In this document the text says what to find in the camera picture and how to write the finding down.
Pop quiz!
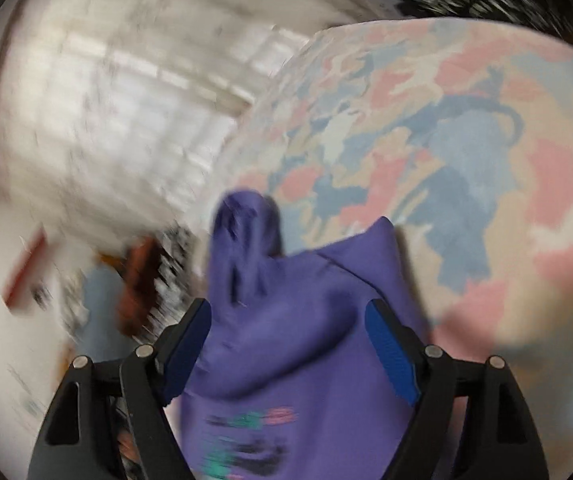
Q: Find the purple zip hoodie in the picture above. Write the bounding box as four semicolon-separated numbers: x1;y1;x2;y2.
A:
179;189;435;480

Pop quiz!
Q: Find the pastel patterned blanket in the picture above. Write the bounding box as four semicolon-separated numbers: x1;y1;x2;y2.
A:
201;17;573;461

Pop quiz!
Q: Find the white leaf-print curtain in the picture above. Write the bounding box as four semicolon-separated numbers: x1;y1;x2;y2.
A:
0;0;367;241

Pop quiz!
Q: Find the red wall shelf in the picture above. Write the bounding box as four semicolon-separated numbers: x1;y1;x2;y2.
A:
0;225;50;311

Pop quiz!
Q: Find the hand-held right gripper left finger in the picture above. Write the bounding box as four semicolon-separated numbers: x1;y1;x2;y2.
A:
29;297;212;480

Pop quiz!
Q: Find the brown folded garment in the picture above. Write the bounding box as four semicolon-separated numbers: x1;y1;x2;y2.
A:
116;237;162;336

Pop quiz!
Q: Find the black and white patterned garment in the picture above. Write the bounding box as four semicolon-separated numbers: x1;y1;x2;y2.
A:
141;225;212;331

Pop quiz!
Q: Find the black and white speckled clothing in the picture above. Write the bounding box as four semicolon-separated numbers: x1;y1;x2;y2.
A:
397;0;567;36

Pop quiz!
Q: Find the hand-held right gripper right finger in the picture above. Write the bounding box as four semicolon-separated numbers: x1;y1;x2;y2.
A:
365;298;550;480

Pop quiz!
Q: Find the blue-grey rolled blanket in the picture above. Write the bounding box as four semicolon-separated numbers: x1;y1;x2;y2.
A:
74;265;137;363

